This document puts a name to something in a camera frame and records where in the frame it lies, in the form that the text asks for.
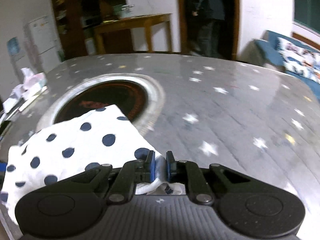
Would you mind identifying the white polka dot pants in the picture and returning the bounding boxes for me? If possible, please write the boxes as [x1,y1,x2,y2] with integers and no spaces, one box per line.
[0,104,187,225]

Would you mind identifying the dark sliding window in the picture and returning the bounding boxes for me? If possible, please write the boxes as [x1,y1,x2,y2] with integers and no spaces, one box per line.
[293,0,320,34]

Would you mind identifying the brown wooden door frame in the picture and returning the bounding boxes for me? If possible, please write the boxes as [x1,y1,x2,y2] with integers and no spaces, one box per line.
[176,0,240,60]

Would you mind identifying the grey star-printed tablecloth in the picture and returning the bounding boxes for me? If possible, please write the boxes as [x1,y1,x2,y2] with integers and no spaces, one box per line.
[0,52,320,240]

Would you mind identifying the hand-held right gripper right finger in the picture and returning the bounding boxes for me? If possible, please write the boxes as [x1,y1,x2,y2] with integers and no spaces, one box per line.
[166,151,250,205]

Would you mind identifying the dark wooden shelf cabinet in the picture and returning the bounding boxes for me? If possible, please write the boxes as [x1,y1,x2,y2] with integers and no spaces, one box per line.
[51,0,133,58]

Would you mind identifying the butterfly printed blanket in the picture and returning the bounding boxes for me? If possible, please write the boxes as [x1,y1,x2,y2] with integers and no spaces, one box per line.
[275,36,320,83]

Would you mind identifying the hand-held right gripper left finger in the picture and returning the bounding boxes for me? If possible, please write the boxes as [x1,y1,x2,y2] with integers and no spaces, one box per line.
[69,150,157,204]

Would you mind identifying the pink tissue pack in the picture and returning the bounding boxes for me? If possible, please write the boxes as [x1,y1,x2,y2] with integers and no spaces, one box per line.
[20,67,47,98]

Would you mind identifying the pale paper sheets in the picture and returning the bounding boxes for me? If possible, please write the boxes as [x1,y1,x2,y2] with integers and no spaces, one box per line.
[2,84,48,117]

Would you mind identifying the blue sofa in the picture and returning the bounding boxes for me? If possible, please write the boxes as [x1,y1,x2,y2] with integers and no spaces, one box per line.
[252,30,320,93]

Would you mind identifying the white refrigerator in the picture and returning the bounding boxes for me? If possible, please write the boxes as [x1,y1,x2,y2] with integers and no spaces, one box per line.
[24,15,64,73]

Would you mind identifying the wooden side table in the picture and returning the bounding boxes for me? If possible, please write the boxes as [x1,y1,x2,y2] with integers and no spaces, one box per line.
[93,13,173,55]

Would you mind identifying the round built-in table cooker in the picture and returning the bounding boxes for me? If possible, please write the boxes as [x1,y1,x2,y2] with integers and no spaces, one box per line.
[37,74,165,135]

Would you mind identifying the blue wall poster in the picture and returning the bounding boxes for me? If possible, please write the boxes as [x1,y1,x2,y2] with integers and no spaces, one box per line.
[7,37,25,60]

